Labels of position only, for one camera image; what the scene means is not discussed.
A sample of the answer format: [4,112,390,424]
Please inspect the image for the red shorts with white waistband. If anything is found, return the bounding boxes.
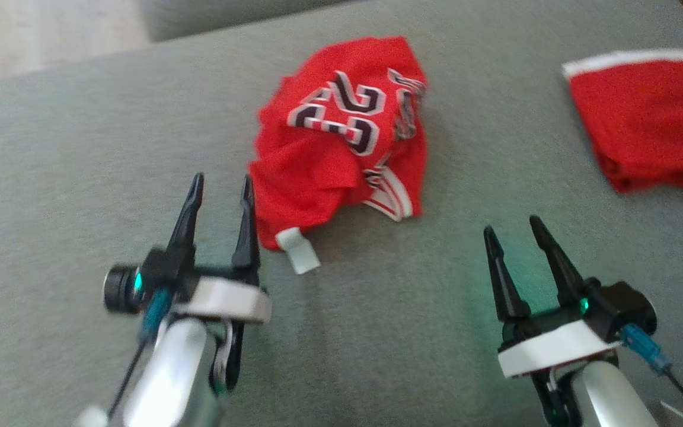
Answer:
[561,49,683,196]

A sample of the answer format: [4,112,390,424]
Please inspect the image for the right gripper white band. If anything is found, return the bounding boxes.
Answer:
[483,215,624,380]

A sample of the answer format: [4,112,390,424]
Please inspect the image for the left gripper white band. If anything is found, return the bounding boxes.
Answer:
[140,172,273,324]

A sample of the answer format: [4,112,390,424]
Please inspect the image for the right arm black cable blue plug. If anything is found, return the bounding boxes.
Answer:
[620,323,683,417]

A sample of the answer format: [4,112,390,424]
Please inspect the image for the red basketball jersey number 23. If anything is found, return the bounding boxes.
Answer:
[248,36,430,275]

